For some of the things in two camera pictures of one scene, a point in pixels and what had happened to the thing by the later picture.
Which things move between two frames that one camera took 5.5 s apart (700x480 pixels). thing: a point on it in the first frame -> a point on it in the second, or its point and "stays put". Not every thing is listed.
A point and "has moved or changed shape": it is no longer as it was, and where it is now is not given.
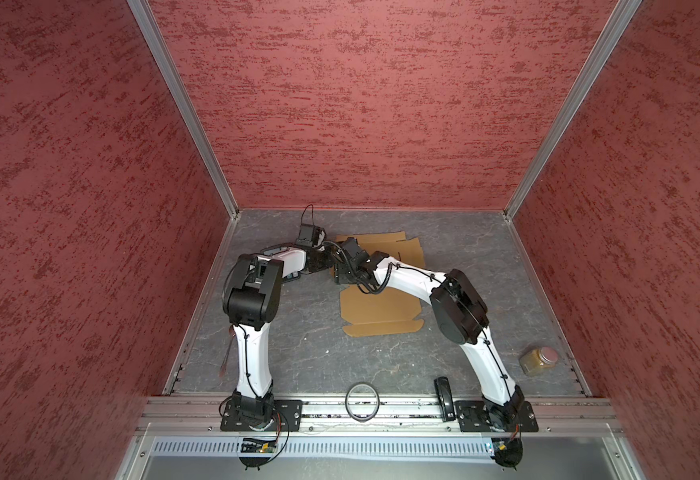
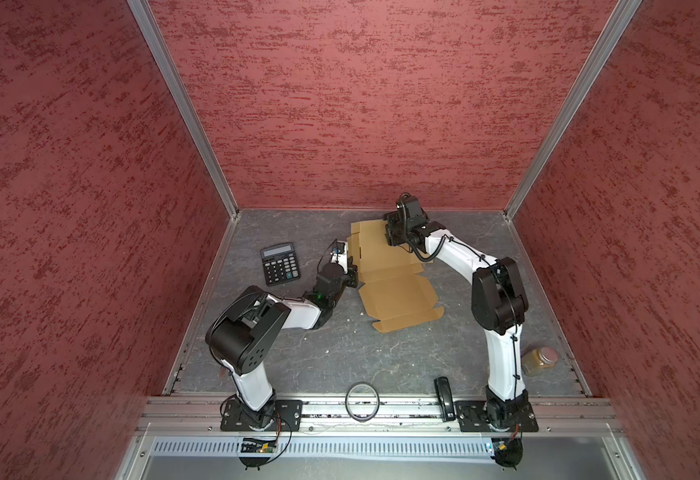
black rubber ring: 377,406 stays put
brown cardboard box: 393,312 has moved or changed shape
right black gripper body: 346,273 -> 397,235
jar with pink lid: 539,360 stays put
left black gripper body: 322,260 -> 349,280
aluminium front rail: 175,415 stays put
